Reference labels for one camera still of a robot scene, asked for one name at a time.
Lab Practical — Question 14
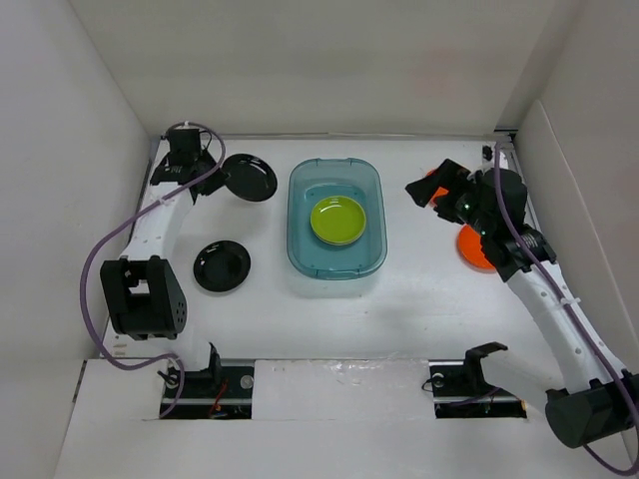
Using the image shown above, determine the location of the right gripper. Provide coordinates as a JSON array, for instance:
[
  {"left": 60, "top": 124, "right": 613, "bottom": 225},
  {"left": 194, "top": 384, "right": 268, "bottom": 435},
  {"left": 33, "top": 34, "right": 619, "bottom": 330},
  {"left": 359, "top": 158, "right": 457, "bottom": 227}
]
[{"left": 406, "top": 158, "right": 494, "bottom": 238}]

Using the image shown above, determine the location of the orange plate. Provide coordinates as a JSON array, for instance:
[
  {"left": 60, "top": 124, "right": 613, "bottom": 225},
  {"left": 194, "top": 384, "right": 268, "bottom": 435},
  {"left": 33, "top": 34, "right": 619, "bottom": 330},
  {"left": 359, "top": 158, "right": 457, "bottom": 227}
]
[
  {"left": 456, "top": 226, "right": 495, "bottom": 272},
  {"left": 425, "top": 169, "right": 448, "bottom": 208}
]

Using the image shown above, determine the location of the black plate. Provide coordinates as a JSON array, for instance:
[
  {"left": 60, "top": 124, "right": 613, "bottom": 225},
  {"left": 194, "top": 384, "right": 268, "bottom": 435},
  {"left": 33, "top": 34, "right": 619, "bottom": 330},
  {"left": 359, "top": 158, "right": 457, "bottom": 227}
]
[
  {"left": 193, "top": 240, "right": 252, "bottom": 292},
  {"left": 222, "top": 154, "right": 278, "bottom": 203}
]

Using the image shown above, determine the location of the green plate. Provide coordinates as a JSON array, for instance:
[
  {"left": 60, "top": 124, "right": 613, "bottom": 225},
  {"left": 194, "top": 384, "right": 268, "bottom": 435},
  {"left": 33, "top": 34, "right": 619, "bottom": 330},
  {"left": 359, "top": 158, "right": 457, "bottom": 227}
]
[{"left": 310, "top": 196, "right": 367, "bottom": 245}]

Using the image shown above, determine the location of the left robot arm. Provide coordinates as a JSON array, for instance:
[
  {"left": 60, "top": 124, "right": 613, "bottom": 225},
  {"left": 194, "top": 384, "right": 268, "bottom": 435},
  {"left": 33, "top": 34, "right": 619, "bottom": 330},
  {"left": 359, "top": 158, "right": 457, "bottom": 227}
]
[{"left": 100, "top": 122, "right": 226, "bottom": 396}]

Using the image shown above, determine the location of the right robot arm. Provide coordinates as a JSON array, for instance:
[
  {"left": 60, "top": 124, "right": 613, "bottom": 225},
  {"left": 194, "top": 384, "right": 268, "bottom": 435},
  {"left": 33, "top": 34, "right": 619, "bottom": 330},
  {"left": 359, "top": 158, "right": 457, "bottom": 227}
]
[{"left": 405, "top": 159, "right": 638, "bottom": 448}]

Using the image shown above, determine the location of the teal transparent plastic bin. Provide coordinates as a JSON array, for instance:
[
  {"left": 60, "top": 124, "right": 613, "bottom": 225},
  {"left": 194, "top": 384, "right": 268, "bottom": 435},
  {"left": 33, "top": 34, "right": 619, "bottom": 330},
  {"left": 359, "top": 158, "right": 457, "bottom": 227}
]
[{"left": 287, "top": 158, "right": 387, "bottom": 280}]

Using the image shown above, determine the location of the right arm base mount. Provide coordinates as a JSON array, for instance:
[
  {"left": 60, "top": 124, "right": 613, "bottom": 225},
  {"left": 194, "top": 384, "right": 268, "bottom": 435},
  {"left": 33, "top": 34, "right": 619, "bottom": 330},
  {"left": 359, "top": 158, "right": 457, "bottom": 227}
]
[{"left": 421, "top": 341, "right": 527, "bottom": 419}]

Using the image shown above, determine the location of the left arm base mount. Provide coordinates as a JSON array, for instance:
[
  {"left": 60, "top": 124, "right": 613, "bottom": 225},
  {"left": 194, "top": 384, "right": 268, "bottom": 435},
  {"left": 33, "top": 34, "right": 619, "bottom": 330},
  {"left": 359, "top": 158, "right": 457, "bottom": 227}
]
[{"left": 160, "top": 359, "right": 256, "bottom": 420}]

